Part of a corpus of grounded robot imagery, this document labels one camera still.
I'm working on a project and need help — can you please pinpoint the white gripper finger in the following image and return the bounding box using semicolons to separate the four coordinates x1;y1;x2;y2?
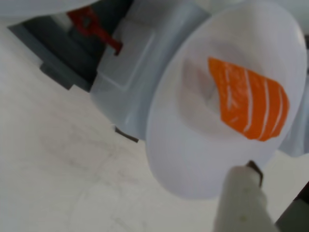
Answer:
213;160;278;232

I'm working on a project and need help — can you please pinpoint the white round plastic plate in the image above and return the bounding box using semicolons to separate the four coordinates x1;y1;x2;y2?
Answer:
145;3;306;200

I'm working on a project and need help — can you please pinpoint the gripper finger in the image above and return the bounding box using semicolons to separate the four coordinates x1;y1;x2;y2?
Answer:
275;181;309;232

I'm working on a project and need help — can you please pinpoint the red toy train coupler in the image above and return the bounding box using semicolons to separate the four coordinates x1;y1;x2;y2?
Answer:
67;6;124;56

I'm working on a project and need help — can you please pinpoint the orange salmon sushi toy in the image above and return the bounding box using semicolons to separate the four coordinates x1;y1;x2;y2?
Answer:
208;57;290;143

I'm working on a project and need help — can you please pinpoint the grey circular toy train track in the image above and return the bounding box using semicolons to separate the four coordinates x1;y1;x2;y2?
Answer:
7;9;140;143

